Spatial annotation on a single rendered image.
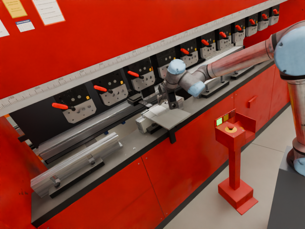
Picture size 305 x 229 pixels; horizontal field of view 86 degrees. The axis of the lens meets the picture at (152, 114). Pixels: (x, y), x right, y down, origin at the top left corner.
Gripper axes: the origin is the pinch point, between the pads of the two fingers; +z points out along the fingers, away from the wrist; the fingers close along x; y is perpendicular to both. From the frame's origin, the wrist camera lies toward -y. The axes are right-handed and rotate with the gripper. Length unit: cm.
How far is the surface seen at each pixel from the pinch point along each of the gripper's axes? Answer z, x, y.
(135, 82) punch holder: -11.2, 16.1, 13.1
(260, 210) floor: 50, -61, -91
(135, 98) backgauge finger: 20.7, 13.0, 19.9
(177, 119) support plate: -6.5, -1.2, -14.3
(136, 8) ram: -36, 8, 40
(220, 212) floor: 61, -33, -84
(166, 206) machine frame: 57, 10, -62
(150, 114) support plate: 5.7, 9.6, -2.3
